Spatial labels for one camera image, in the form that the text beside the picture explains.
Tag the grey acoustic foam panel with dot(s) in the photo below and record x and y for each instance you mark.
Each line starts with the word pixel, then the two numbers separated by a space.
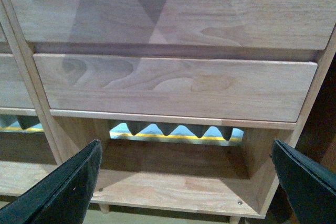
pixel 132 131

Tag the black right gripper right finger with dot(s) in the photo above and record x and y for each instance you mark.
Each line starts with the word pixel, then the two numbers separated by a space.
pixel 310 187

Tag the wooden shelf cabinet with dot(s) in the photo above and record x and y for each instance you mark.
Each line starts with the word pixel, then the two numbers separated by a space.
pixel 234 179
pixel 17 178

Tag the cabinet drawer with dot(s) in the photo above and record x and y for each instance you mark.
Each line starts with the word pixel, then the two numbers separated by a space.
pixel 296 24
pixel 3 38
pixel 217 88
pixel 13 90

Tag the right cabinet lower drawer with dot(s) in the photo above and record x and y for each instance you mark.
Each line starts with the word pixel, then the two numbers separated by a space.
pixel 217 88

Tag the right cabinet upper drawer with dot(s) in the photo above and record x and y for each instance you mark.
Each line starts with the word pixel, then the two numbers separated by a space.
pixel 296 24

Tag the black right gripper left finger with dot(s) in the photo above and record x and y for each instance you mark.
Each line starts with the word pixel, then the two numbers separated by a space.
pixel 61 197

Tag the left cabinet upper drawer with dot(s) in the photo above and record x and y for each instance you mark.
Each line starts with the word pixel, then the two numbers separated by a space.
pixel 3 38

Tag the left cabinet lower drawer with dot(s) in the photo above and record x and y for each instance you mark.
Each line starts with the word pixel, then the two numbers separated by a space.
pixel 13 90

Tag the left wooden shelf cabinet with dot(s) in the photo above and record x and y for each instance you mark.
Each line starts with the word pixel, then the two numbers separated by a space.
pixel 17 178

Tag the right wooden shelf cabinet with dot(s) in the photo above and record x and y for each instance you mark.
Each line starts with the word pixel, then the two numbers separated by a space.
pixel 234 179

